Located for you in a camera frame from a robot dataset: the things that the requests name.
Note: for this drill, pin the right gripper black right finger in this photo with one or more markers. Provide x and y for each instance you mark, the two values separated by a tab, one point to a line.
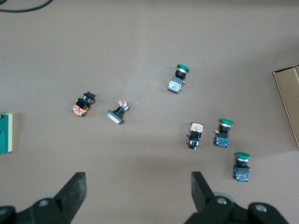
202	196

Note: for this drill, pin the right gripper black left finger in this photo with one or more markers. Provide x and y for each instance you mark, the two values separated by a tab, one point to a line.
70	196

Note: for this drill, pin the green push button blue block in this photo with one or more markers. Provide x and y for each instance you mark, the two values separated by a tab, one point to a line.
241	172
176	84
222	138

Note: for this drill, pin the black holder orange contact block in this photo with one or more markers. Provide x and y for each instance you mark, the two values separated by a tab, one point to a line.
195	135

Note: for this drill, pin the black button orange contact block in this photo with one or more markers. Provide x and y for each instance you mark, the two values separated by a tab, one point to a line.
81	106

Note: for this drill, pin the black push button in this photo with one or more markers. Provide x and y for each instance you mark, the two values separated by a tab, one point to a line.
115	115

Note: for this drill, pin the brown cardboard box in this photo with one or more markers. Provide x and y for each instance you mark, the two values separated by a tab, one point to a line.
288	98

